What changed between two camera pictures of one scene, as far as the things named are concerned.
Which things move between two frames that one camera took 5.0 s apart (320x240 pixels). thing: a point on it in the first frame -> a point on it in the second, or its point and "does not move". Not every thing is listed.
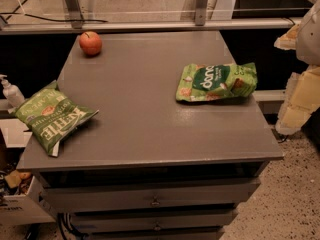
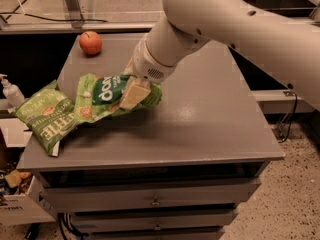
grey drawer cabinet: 146,166 does not move
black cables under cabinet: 65,224 does not move
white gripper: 309,39 -> 145,66
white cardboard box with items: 23,200 does not move
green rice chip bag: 208,82 -> 97,98
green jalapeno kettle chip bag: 51,116 does not move
